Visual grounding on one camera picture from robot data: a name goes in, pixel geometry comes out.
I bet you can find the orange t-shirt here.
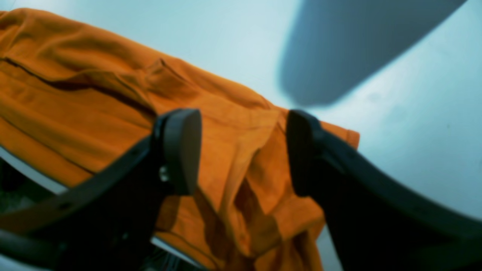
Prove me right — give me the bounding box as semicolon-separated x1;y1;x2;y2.
0;8;360;271

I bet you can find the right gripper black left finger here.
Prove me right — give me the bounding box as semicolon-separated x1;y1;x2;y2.
1;108;203;271

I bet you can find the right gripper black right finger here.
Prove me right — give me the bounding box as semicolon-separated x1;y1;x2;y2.
286;110;482;271

